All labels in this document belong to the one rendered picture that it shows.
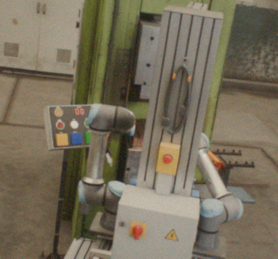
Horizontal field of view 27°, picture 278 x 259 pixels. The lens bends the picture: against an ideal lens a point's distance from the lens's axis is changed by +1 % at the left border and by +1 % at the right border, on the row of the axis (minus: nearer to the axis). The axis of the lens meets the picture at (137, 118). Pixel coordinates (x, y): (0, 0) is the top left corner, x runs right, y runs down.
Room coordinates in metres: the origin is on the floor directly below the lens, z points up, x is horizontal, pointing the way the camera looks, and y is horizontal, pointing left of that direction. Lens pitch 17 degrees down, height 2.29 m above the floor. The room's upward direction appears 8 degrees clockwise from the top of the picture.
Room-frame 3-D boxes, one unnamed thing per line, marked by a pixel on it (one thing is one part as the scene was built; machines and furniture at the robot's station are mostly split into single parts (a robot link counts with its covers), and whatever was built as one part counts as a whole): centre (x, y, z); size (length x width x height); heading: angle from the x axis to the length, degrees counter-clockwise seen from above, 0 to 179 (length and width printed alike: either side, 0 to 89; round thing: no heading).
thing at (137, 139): (3.98, -0.06, 0.96); 0.42 x 0.20 x 0.09; 9
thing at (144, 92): (3.98, -0.06, 1.32); 0.42 x 0.20 x 0.10; 9
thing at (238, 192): (3.70, -0.64, 0.70); 0.40 x 0.30 x 0.02; 107
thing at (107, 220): (2.77, 0.05, 0.87); 0.15 x 0.15 x 0.10
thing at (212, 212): (2.73, -0.45, 0.98); 0.13 x 0.12 x 0.14; 130
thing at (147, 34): (3.99, -0.10, 1.56); 0.42 x 0.39 x 0.40; 9
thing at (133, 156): (4.00, -0.11, 0.69); 0.56 x 0.38 x 0.45; 9
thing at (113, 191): (2.77, 0.05, 0.98); 0.13 x 0.12 x 0.14; 92
